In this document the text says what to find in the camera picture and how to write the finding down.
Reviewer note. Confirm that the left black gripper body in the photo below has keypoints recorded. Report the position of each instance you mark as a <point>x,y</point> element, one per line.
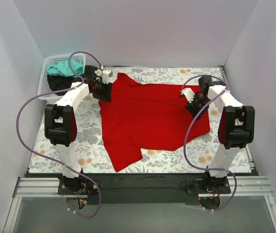
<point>103,94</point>

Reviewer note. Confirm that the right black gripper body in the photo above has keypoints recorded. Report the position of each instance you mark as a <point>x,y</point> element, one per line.
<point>195,109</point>

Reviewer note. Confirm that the red t shirt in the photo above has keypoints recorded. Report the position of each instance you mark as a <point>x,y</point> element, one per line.
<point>145,116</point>

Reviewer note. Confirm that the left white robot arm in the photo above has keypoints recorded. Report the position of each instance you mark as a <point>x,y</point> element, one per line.
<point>60,122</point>

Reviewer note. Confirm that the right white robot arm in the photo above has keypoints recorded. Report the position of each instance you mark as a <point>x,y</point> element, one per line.
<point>235,130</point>

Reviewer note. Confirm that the teal t shirt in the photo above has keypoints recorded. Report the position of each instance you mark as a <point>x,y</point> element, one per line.
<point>63,69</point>

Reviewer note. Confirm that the black t shirt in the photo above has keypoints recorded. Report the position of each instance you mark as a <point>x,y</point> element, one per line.
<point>57,83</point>

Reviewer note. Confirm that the white plastic laundry basket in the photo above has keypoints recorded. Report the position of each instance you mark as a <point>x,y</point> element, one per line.
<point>43,82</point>

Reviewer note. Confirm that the floral table cloth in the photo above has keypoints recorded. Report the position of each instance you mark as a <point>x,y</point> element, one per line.
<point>93,157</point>

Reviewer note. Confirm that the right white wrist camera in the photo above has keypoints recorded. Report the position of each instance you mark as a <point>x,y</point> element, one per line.
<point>187,93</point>

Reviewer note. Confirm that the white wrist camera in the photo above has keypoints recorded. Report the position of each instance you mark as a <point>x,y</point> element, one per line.
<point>187,93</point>
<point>103,75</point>

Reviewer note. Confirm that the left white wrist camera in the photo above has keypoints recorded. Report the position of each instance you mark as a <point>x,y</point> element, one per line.
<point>103,75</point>

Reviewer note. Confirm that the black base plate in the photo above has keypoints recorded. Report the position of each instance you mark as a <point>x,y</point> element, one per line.
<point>130,188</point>

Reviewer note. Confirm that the aluminium frame rail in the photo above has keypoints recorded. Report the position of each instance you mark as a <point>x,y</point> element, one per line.
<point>48,187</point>

